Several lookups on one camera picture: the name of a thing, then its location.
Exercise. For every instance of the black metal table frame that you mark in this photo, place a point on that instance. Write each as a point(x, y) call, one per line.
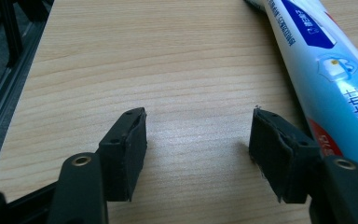
point(4, 74)

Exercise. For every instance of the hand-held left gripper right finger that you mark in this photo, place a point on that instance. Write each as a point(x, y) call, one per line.
point(279, 149)

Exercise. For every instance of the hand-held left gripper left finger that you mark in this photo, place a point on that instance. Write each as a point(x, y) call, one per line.
point(122, 155)

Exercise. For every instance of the blue and white toothpaste tube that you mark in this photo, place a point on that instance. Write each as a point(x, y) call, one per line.
point(329, 65)

